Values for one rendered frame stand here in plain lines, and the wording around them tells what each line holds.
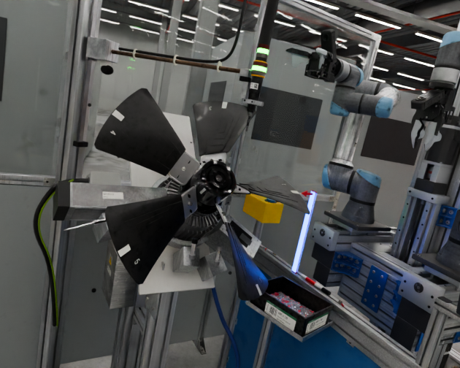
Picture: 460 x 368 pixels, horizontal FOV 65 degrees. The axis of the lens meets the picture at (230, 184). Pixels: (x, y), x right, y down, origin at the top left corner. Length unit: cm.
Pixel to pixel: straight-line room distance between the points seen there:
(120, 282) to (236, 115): 75
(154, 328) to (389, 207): 459
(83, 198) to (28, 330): 106
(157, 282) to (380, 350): 70
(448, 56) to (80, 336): 195
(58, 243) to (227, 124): 86
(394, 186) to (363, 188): 378
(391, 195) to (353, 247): 380
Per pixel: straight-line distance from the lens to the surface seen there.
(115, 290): 146
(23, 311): 197
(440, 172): 168
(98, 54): 145
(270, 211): 156
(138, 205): 93
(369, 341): 127
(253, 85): 113
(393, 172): 546
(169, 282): 120
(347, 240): 175
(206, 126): 126
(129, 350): 171
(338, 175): 178
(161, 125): 109
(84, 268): 190
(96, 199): 109
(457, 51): 135
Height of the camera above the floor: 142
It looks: 11 degrees down
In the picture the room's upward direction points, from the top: 11 degrees clockwise
